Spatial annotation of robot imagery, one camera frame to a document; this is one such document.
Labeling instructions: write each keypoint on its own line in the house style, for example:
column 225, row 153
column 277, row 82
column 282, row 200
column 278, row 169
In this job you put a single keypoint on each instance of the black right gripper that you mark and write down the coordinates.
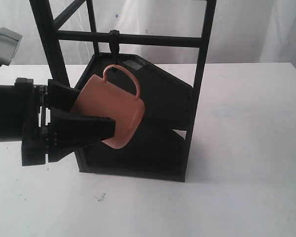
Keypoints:
column 65, row 133

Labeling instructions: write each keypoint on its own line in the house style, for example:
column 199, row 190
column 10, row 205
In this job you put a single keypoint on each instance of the terracotta orange mug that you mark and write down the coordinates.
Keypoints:
column 101, row 98

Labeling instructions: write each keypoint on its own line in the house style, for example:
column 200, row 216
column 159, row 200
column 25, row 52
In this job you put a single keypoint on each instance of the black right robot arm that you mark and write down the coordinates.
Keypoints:
column 11, row 114

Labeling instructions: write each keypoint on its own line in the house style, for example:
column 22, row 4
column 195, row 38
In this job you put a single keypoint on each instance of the grey label sticker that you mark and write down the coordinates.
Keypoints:
column 136, row 65

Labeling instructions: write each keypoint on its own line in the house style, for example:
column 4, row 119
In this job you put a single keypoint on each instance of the black metal shelf rack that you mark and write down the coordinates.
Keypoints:
column 160, row 147

